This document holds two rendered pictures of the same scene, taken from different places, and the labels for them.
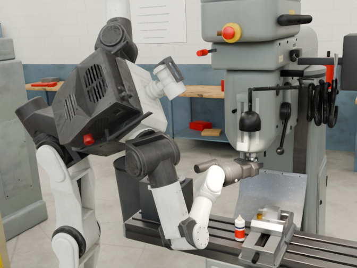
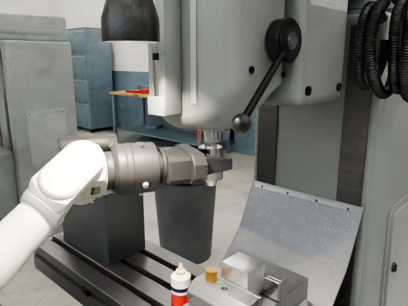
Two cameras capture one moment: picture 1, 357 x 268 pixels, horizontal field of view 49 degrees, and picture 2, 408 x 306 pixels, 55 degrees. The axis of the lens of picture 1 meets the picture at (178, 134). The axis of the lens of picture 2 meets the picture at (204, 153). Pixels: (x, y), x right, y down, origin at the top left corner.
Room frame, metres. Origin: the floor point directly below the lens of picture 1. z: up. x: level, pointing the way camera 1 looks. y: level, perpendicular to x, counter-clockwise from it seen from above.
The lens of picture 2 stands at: (0.78, -0.46, 1.43)
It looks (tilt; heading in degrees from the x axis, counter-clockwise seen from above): 14 degrees down; 15
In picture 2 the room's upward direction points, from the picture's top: straight up
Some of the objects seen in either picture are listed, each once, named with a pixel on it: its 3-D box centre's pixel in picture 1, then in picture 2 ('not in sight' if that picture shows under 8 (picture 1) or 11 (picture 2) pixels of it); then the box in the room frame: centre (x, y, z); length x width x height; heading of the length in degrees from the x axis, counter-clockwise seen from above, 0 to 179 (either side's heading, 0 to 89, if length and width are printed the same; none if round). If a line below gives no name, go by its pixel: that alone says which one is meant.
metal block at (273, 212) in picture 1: (271, 215); (242, 276); (1.42, -0.36, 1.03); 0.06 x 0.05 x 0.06; 62
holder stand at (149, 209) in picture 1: (166, 197); (101, 210); (1.67, 0.07, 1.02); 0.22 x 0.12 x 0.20; 63
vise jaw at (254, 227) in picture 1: (268, 225); (223, 299); (1.37, -0.33, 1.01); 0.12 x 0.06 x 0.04; 62
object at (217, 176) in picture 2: not in sight; (210, 165); (1.46, -0.29, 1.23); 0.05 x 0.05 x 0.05
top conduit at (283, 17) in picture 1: (296, 19); not in sight; (1.42, -0.43, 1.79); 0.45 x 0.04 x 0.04; 152
